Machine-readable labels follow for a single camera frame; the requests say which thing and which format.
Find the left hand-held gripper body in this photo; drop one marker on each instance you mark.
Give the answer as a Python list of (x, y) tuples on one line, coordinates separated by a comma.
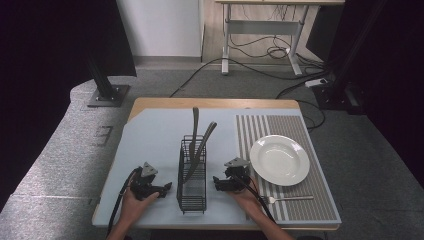
[(142, 185)]

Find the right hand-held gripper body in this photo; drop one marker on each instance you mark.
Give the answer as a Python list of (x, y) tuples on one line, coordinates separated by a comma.
[(237, 173)]

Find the steel spoon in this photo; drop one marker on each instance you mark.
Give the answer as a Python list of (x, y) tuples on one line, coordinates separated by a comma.
[(203, 140)]

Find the steel table knife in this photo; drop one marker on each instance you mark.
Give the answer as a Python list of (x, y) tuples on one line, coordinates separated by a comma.
[(194, 130)]

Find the person's left hand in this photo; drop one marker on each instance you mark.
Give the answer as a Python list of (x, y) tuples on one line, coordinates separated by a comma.
[(133, 206)]

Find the person's right hand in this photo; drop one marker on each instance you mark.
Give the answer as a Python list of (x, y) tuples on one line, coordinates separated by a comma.
[(245, 198)]

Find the white round plate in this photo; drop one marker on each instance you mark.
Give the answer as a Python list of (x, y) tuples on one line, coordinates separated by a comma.
[(279, 160)]

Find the light blue table mat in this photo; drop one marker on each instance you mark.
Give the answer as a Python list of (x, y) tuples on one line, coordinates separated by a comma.
[(150, 140)]

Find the steel fork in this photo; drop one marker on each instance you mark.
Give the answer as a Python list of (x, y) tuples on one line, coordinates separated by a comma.
[(293, 198)]

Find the wooden table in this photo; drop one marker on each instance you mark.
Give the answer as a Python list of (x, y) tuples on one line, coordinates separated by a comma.
[(160, 102)]

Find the grey striped placemat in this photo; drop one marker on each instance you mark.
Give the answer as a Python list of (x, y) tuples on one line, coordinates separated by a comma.
[(316, 200)]

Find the black metal stand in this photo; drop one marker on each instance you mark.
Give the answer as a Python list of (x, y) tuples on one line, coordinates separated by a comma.
[(105, 86), (343, 76)]

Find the white power strip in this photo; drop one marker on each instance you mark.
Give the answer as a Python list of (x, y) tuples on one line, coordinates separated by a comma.
[(316, 82)]

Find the dark curtain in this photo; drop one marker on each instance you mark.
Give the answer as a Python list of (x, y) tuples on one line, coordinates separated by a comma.
[(396, 66), (50, 50)]

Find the white metal desk frame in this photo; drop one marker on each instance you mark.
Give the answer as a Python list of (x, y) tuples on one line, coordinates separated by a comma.
[(263, 27)]

